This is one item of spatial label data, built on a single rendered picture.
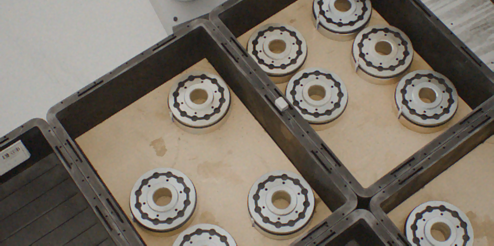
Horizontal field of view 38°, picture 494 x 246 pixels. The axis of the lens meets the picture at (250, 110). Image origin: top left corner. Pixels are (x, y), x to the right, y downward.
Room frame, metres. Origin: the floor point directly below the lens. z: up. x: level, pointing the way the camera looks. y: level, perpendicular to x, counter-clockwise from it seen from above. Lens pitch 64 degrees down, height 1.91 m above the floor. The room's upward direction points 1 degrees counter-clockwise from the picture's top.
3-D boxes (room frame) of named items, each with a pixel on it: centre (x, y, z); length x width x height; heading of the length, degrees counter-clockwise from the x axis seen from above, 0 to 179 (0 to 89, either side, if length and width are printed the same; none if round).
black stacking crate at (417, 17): (0.59, -0.17, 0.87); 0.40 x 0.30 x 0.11; 35
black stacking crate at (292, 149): (0.41, 0.08, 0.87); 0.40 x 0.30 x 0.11; 35
